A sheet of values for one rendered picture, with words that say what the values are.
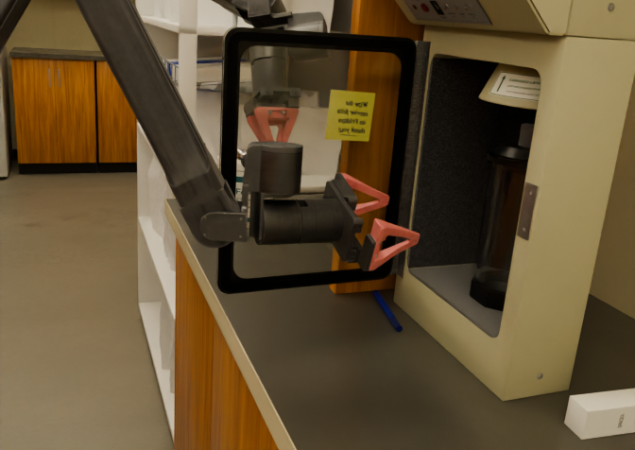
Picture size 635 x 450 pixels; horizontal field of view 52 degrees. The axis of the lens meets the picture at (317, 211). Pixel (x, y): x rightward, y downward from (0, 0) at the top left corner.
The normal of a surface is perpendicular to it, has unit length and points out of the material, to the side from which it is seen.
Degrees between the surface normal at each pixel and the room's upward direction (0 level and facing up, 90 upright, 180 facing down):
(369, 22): 90
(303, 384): 0
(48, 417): 0
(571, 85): 90
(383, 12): 90
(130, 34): 84
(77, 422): 0
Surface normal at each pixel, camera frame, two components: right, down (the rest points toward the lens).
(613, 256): -0.93, 0.04
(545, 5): 0.35, 0.29
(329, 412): 0.07, -0.96
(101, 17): 0.03, 0.25
